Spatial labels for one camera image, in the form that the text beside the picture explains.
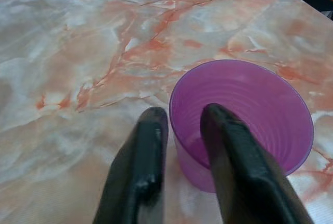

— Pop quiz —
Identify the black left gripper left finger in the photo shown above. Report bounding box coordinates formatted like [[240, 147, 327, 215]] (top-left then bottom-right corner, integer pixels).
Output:
[[93, 106, 168, 224]]

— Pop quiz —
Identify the purple ribbed plastic cup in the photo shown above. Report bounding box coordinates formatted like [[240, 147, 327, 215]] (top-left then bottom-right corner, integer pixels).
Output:
[[169, 59, 315, 193]]

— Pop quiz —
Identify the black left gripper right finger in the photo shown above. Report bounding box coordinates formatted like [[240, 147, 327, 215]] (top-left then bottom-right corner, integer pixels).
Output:
[[199, 103, 314, 224]]

